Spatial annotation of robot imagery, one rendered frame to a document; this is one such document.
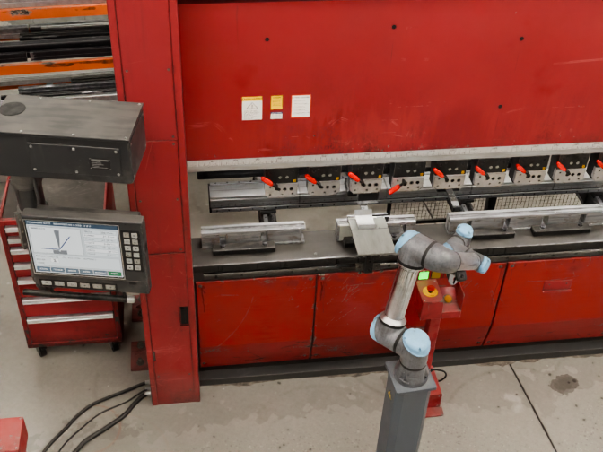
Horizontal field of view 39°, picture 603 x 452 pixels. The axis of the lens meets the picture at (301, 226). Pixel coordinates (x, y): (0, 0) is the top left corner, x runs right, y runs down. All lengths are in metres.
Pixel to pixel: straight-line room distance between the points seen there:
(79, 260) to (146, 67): 0.77
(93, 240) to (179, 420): 1.55
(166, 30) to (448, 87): 1.27
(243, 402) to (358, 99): 1.78
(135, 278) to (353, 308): 1.41
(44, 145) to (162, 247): 0.96
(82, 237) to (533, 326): 2.59
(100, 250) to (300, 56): 1.13
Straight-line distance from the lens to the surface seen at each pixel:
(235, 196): 4.25
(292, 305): 4.26
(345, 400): 4.61
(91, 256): 3.29
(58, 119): 3.09
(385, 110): 3.76
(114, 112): 3.10
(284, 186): 3.89
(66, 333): 4.72
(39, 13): 5.24
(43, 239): 3.30
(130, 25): 3.22
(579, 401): 4.89
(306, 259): 4.06
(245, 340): 4.40
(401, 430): 3.89
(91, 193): 4.34
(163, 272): 3.90
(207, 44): 3.49
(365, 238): 4.01
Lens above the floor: 3.56
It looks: 39 degrees down
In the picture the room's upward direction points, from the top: 3 degrees clockwise
